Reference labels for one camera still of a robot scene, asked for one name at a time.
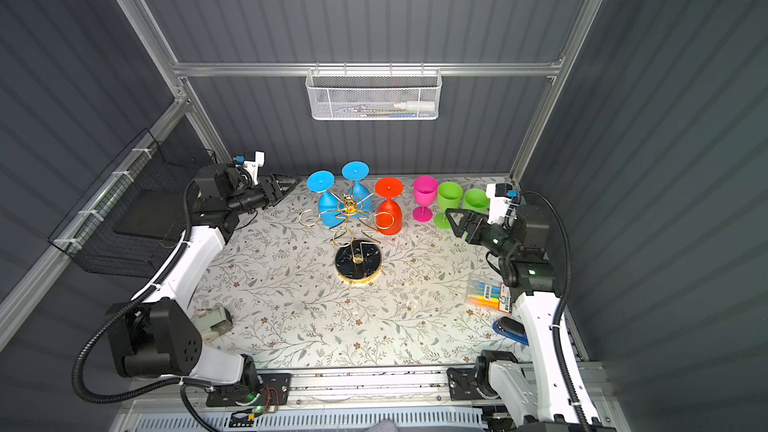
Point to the white tube in basket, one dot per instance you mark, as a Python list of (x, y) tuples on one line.
[(419, 107)]

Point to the pack of coloured markers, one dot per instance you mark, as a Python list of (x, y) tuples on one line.
[(490, 295)]

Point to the white wire mesh basket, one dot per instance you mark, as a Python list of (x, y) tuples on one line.
[(369, 95)]

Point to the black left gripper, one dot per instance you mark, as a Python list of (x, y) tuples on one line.
[(264, 191)]

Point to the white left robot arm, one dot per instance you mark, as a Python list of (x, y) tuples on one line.
[(153, 335)]

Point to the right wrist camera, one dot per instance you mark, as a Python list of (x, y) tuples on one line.
[(503, 201)]

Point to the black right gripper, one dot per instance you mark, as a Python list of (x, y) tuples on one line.
[(474, 231)]

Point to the gold wine glass rack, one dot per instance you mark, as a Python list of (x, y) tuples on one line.
[(358, 257)]

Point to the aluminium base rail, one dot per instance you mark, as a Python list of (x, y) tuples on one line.
[(413, 398)]

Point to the magenta wine glass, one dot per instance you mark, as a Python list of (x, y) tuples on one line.
[(425, 192)]

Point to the blue wine glass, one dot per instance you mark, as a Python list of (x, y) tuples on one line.
[(356, 171), (321, 182)]

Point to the green wine glass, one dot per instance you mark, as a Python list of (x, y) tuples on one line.
[(449, 196), (476, 200)]

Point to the white tape dispenser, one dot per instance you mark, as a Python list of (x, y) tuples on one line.
[(213, 323)]

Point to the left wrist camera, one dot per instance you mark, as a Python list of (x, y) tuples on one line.
[(249, 165)]

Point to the red wine glass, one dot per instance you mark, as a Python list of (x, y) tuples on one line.
[(389, 207)]

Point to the floral table mat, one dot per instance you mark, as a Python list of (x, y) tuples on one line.
[(291, 309)]

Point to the black wire basket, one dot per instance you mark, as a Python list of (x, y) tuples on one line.
[(129, 225)]

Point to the blue stapler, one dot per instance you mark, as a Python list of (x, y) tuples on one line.
[(511, 329)]

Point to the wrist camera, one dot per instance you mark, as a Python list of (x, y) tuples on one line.
[(503, 201), (249, 165)]

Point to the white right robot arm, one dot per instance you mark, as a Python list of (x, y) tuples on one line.
[(557, 400)]

